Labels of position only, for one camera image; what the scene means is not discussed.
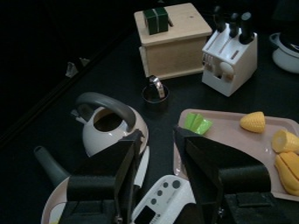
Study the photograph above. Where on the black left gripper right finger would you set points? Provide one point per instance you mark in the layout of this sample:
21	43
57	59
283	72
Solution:
217	172

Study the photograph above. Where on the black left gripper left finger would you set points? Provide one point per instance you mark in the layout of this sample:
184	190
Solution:
110	175

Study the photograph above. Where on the pink tray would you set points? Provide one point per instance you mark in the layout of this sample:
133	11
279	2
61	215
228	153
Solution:
240	140

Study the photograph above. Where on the white toy appliance with buttons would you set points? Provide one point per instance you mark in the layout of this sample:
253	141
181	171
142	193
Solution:
165	199

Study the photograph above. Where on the light green toy vegetable piece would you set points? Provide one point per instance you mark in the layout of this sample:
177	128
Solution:
197	123

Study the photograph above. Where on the yellow toy corn end piece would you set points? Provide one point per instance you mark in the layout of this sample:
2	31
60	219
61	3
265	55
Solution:
288	172

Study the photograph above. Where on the yellow toy corn tip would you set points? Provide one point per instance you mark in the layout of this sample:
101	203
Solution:
253	122

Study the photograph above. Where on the yellow toy corn middle piece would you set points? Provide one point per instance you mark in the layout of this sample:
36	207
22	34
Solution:
284	141

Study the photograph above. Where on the small black cup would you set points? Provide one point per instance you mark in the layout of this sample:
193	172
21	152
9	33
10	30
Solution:
154	98

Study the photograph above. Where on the silver metal clip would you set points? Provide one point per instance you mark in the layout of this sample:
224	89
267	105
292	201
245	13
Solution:
156	85

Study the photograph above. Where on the white knife block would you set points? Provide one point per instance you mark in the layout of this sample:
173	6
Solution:
229	63

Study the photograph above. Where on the white bowl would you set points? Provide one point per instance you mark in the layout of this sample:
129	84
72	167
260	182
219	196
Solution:
284	52

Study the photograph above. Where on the wooden box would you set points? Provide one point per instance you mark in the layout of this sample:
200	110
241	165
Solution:
173	43

